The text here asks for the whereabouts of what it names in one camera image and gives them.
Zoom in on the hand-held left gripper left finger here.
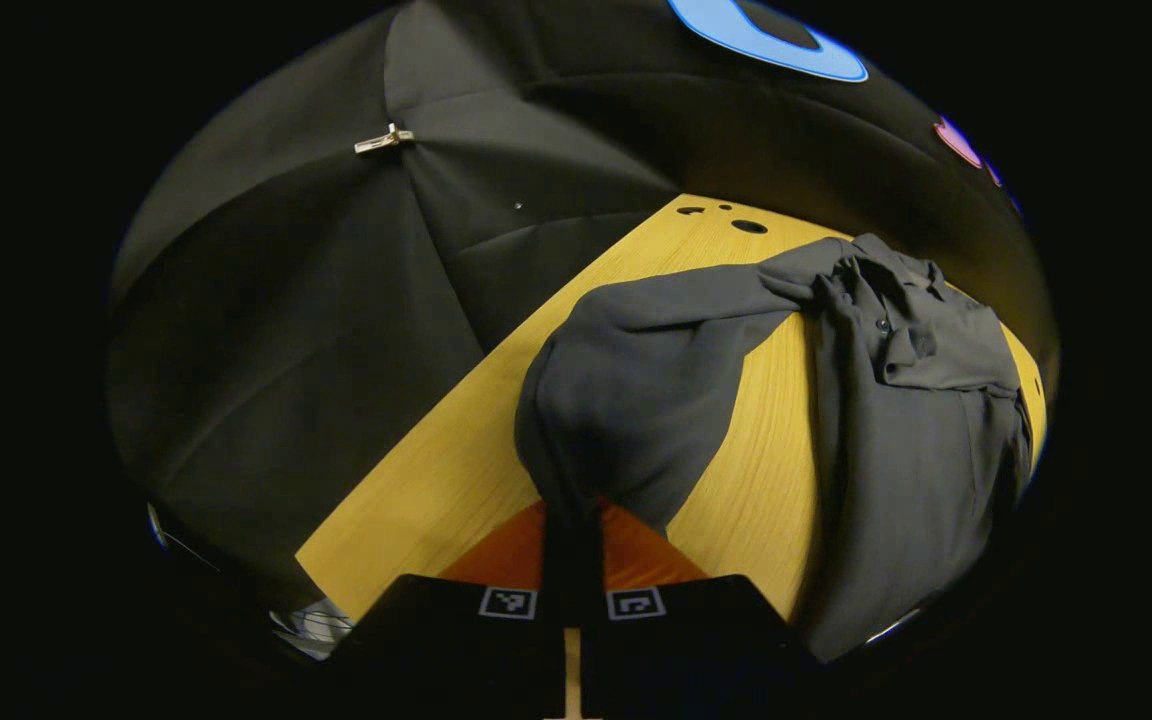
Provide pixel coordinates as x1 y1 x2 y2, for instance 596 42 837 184
328 500 577 719

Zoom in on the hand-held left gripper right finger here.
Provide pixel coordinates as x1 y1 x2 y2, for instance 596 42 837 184
576 500 822 719

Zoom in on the dark grey collared shirt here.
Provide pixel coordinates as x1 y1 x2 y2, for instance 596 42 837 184
514 233 1034 663

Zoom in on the black backdrop cloth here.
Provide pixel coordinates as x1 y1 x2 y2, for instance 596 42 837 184
106 0 1062 621

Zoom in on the silver metal clip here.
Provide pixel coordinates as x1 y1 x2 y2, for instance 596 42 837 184
353 122 416 156

